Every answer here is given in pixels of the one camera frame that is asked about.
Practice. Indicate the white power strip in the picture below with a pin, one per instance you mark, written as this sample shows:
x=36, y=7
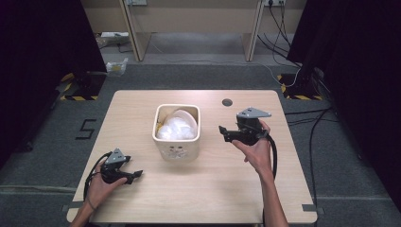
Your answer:
x=114, y=34

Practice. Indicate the white wall socket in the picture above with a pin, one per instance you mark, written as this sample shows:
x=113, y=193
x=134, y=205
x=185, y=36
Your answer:
x=136, y=2
x=274, y=2

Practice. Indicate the person's right hand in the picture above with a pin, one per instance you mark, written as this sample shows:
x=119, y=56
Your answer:
x=257, y=154

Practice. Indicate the black wristband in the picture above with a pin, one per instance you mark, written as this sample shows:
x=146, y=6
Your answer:
x=90, y=204

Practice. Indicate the person's left hand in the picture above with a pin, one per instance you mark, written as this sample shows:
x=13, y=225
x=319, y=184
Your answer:
x=101, y=187

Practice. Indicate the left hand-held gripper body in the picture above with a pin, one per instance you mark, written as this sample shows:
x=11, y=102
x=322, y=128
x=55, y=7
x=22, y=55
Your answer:
x=114, y=157

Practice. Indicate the grey tape strip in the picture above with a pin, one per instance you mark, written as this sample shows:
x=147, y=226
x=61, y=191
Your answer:
x=65, y=208
x=309, y=207

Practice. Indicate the black curtain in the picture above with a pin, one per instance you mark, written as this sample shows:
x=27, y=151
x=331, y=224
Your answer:
x=41, y=63
x=362, y=78

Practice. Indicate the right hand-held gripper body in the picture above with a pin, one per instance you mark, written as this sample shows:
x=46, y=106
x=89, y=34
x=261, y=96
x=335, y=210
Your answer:
x=249, y=126

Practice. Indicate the cream square waste bin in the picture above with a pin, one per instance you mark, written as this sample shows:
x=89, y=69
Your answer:
x=176, y=149

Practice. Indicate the clear plastic bag with yellow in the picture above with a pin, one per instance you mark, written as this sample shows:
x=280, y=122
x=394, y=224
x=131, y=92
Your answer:
x=116, y=66

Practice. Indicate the black hazard-striped stand base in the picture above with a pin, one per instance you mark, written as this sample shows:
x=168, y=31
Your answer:
x=83, y=86
x=299, y=90

